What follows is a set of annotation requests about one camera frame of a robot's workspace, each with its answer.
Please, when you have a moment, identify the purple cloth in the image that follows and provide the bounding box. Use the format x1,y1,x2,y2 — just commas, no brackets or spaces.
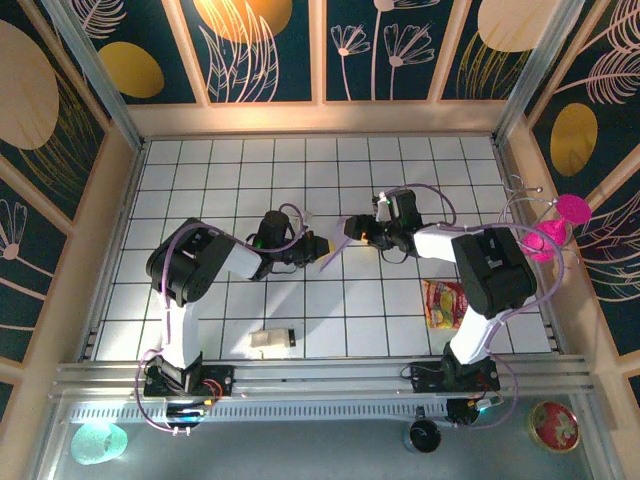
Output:
318,216,362,274

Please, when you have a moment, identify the colourful snack packet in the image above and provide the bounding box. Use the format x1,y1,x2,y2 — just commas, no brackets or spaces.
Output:
422,279,472,331

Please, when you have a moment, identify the white block with black end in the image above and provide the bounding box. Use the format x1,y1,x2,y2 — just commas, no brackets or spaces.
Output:
248,327,297,352

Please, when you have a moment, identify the black mug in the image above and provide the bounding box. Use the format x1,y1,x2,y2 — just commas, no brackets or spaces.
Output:
402,407,443,455

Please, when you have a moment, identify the round red tin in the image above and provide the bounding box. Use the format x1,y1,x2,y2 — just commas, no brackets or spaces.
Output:
529,400,583,454

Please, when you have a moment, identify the teal glass cup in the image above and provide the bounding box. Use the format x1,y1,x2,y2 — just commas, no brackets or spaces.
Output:
69,422,130,467

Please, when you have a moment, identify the long aluminium mounting rail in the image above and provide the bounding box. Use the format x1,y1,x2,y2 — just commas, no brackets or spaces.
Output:
49,353,600,402

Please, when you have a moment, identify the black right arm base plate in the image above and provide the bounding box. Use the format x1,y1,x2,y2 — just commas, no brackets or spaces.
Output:
408,359,501,395

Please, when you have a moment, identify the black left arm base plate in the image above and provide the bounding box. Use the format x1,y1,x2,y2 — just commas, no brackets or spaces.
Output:
142,363,236,400

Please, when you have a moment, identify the pink wire jewellery stand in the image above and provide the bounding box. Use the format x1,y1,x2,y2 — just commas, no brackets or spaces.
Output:
497,172,594,266

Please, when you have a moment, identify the perforated metal cable duct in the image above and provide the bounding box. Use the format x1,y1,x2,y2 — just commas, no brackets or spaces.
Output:
67,401,454,425

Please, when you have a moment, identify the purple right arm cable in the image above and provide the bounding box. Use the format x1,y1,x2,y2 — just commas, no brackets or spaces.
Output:
382,183,567,431

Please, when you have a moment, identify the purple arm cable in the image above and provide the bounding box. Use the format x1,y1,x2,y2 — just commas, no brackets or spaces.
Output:
132,202,310,436
382,183,567,431

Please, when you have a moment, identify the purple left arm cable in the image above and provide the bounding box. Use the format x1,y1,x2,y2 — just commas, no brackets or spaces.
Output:
132,202,310,436

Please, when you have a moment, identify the aluminium frame post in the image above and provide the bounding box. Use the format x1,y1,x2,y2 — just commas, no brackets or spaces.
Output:
492,0,590,146
42,0,150,152

